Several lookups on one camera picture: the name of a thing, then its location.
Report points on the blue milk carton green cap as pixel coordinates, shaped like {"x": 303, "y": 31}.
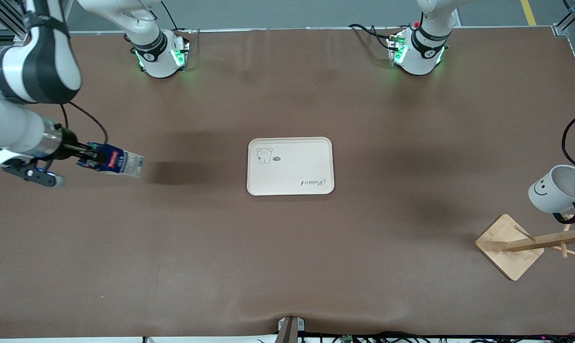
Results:
{"x": 120, "y": 162}

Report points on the table edge camera mount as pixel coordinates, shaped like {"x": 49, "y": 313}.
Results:
{"x": 290, "y": 328}

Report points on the aluminium frame profile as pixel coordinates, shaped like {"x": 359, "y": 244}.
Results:
{"x": 4, "y": 16}

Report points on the wooden cup rack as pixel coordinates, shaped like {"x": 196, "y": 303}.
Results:
{"x": 509, "y": 257}

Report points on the cream tray with bear print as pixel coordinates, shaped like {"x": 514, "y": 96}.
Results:
{"x": 292, "y": 183}

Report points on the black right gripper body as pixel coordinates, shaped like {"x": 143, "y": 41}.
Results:
{"x": 69, "y": 146}

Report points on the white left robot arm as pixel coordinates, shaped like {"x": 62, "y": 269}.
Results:
{"x": 423, "y": 57}

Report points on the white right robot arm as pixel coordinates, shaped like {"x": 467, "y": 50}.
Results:
{"x": 11, "y": 128}

